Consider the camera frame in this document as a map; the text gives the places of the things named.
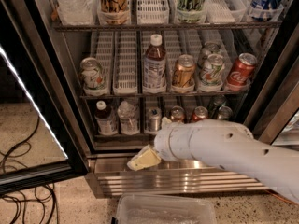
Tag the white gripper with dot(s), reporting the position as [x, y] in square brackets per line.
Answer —
[162, 142]

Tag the clear water bottle bottom shelf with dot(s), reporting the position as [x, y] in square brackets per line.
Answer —
[128, 119]

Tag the clear water bottle shelf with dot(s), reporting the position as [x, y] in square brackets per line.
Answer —
[77, 12]
[128, 119]

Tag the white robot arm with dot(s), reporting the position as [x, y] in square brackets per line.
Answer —
[226, 145]

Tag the silver can bottom shelf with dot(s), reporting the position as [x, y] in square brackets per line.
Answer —
[154, 120]

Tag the gold can bottom shelf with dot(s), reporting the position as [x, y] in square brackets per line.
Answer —
[177, 114]

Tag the gold can shelf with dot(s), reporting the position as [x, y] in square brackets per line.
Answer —
[177, 114]
[182, 79]

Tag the brown tea bottle bottom shelf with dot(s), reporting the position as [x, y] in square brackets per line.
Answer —
[106, 119]

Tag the brown tea bottle shelf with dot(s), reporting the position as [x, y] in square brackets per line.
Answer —
[154, 64]
[106, 119]

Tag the red can bottom shelf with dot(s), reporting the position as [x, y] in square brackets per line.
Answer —
[199, 113]

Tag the gold can middle shelf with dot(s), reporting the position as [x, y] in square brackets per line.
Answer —
[182, 79]

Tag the green can bottom shelf front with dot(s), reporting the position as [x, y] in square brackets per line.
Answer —
[224, 113]

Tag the green can bottom shelf rear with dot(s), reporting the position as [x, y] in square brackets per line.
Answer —
[215, 103]

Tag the brown tea bottle middle shelf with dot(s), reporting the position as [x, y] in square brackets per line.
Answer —
[154, 64]

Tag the stainless steel fridge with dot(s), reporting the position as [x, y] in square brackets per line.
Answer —
[120, 50]

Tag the black fridge glass door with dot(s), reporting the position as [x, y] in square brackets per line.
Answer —
[43, 138]

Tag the empty white tray top shelf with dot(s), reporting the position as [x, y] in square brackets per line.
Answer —
[152, 12]

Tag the green tall can top shelf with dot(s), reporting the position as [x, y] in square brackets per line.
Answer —
[190, 11]

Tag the right fridge glass door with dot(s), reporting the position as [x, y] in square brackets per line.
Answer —
[273, 99]

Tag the brown tall can top shelf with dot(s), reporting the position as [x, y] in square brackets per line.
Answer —
[113, 12]

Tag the clear water bottle top shelf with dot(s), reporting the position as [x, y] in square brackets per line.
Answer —
[77, 12]

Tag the blue can top shelf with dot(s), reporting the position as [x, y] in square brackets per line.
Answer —
[263, 10]

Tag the clear plastic bin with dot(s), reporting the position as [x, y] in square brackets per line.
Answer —
[162, 209]

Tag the white green can middle left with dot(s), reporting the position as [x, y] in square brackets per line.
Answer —
[94, 83]

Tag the white green can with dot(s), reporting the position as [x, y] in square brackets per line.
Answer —
[94, 83]
[210, 74]

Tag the white green can middle front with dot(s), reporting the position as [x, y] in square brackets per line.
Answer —
[210, 74]

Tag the silver can middle rear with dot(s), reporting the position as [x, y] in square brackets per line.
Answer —
[208, 48]

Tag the red coca-cola can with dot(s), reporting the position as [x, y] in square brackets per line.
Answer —
[240, 73]

